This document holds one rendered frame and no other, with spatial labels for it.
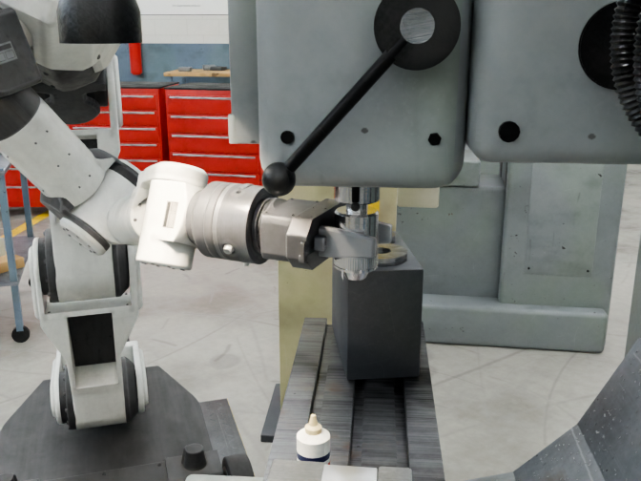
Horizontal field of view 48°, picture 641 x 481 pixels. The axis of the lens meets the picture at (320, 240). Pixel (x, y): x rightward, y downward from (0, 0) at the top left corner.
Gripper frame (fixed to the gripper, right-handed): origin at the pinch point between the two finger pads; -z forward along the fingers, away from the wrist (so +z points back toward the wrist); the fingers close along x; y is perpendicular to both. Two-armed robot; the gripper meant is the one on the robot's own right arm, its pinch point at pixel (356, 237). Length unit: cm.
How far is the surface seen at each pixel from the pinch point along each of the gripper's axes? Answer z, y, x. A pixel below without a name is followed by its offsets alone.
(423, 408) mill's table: -2.1, 33.5, 25.4
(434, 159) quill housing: -9.8, -10.4, -7.2
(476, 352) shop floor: 27, 125, 240
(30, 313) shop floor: 252, 127, 196
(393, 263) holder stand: 6.2, 14.5, 34.4
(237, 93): 10.9, -15.1, -5.7
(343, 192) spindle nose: 0.6, -5.3, -2.3
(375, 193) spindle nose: -2.2, -5.2, -0.7
